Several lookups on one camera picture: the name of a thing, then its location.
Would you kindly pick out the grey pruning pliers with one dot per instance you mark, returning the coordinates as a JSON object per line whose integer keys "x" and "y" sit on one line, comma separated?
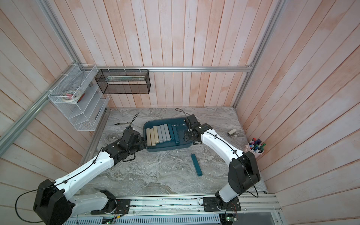
{"x": 159, "y": 131}
{"x": 168, "y": 137}
{"x": 163, "y": 132}

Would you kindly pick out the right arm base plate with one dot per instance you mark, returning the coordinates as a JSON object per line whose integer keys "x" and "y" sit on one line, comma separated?
{"x": 215, "y": 204}

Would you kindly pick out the beige pruning pliers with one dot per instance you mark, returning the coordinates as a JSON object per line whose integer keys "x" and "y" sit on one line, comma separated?
{"x": 152, "y": 135}
{"x": 148, "y": 137}
{"x": 156, "y": 134}

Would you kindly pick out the teal plastic storage box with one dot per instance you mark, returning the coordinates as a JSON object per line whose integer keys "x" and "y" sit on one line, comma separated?
{"x": 181, "y": 127}

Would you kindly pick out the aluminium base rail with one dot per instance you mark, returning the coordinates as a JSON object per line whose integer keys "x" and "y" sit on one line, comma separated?
{"x": 192, "y": 204}

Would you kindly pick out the pink pen holder cup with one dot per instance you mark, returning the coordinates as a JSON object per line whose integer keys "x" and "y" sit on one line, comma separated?
{"x": 256, "y": 147}

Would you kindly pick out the tape roll in shelf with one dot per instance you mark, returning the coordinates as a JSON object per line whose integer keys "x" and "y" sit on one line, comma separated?
{"x": 71, "y": 96}

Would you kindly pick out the small beige tape roll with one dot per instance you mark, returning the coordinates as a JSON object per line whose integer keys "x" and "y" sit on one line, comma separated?
{"x": 232, "y": 132}

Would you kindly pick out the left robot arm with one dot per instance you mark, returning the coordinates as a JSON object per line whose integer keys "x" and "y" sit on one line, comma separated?
{"x": 56, "y": 202}

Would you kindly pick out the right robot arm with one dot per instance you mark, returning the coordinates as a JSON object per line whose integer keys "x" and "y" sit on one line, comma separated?
{"x": 243, "y": 170}

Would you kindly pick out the teal pruning pliers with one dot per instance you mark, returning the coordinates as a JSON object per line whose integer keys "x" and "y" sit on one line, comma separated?
{"x": 196, "y": 165}
{"x": 171, "y": 132}
{"x": 176, "y": 137}

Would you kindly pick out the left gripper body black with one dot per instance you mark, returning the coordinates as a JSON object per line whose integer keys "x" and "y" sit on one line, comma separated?
{"x": 140, "y": 145}

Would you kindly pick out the white wire wall shelf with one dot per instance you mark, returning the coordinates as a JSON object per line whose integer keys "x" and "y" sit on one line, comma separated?
{"x": 85, "y": 114}

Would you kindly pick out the black mesh wall basket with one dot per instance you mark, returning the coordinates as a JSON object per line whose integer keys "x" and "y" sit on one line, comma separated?
{"x": 123, "y": 81}

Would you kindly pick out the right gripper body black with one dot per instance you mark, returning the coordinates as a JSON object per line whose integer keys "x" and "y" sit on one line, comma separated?
{"x": 188, "y": 135}

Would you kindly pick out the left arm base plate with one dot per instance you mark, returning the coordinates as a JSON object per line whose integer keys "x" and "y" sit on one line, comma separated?
{"x": 118, "y": 206}

